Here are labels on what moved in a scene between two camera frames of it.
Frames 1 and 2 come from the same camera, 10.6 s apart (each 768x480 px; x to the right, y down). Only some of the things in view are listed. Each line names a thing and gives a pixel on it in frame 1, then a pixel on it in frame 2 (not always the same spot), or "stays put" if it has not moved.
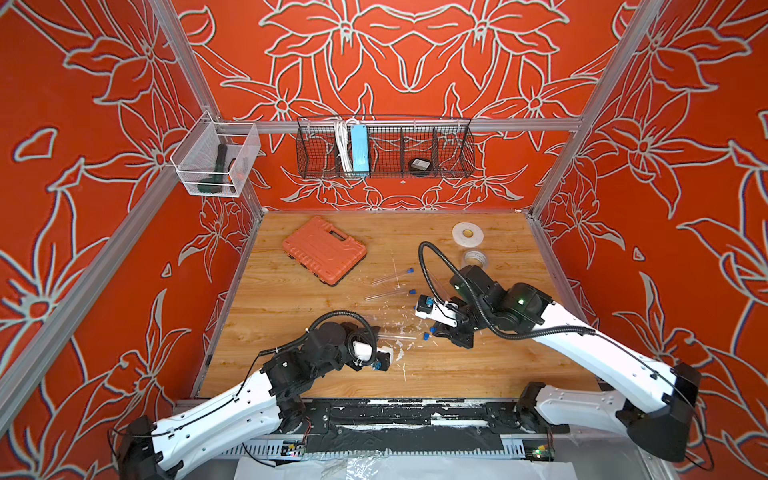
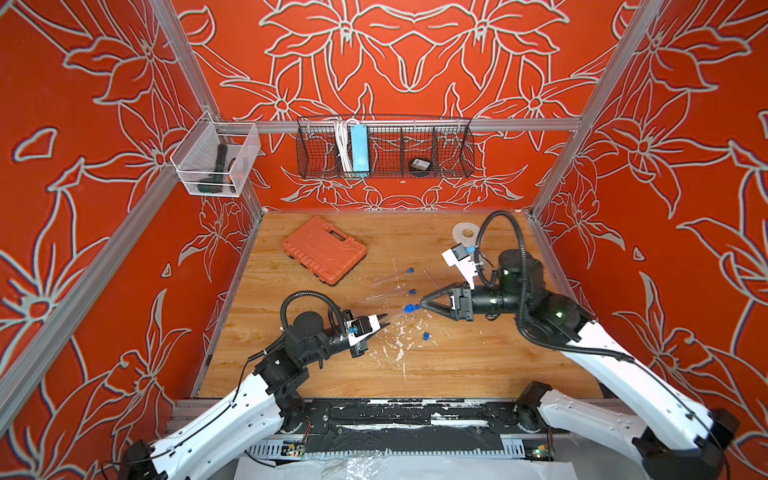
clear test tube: [385, 294] stays put
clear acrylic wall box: [216, 157] stays put
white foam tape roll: [468, 234] stays put
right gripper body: [468, 320] -> [467, 303]
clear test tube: [389, 278] stays put
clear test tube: [397, 337] -> [389, 313]
